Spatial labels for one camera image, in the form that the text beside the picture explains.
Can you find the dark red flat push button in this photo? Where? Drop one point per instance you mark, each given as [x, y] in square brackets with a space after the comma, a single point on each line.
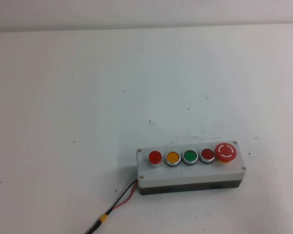
[207, 154]

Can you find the yellow flat push button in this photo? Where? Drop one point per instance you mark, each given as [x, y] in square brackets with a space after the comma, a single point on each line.
[173, 158]

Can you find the grey push-button control box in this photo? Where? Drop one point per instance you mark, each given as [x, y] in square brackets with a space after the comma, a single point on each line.
[193, 174]

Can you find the red mushroom emergency stop button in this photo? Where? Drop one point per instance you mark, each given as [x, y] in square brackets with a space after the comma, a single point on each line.
[225, 151]

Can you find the green flat push button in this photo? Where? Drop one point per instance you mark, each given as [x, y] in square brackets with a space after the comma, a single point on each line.
[190, 156]

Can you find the red illuminated dome button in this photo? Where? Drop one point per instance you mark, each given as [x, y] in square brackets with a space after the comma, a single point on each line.
[155, 157]

